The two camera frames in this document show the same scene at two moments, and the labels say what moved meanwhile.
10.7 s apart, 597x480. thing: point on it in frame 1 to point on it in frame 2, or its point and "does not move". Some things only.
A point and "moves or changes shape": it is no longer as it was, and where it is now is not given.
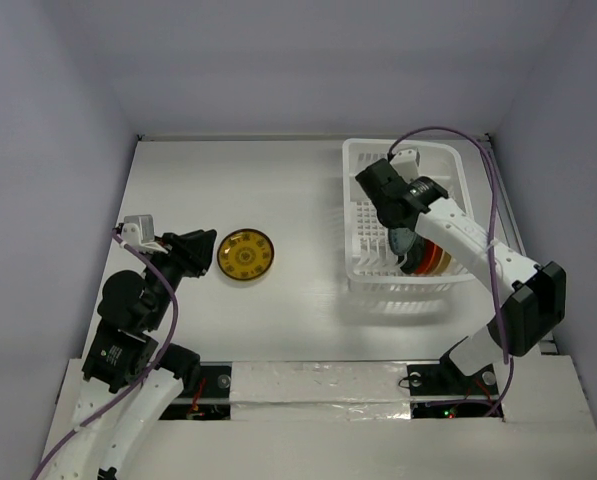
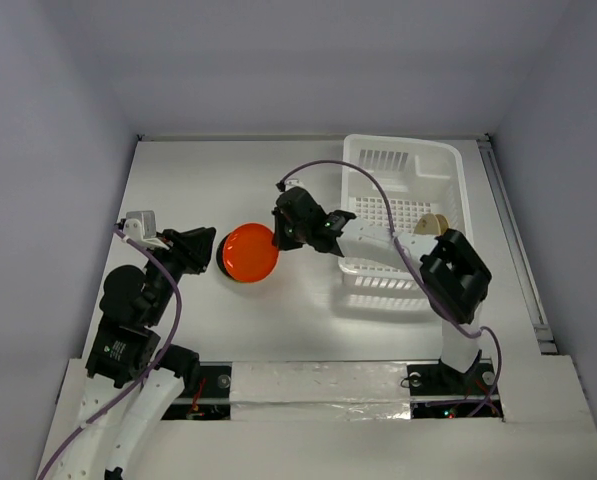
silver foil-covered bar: (320, 391) does not move
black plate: (414, 255) moves or changes shape
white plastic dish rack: (372, 266) does not move
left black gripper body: (182, 257) does not move
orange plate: (430, 258) moves or changes shape
